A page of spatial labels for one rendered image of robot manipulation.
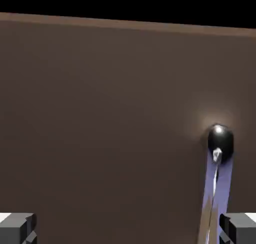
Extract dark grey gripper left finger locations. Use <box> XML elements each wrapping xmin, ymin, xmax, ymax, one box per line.
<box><xmin>0</xmin><ymin>212</ymin><xmax>38</xmax><ymax>244</ymax></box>

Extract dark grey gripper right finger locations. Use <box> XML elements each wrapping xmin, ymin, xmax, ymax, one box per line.
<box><xmin>219</xmin><ymin>212</ymin><xmax>256</xmax><ymax>244</ymax></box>

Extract brown cabinet door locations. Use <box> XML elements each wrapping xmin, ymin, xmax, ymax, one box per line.
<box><xmin>0</xmin><ymin>20</ymin><xmax>256</xmax><ymax>244</ymax></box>

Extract brown wooden cabinet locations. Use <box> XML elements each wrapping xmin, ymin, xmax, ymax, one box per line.
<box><xmin>0</xmin><ymin>12</ymin><xmax>256</xmax><ymax>244</ymax></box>

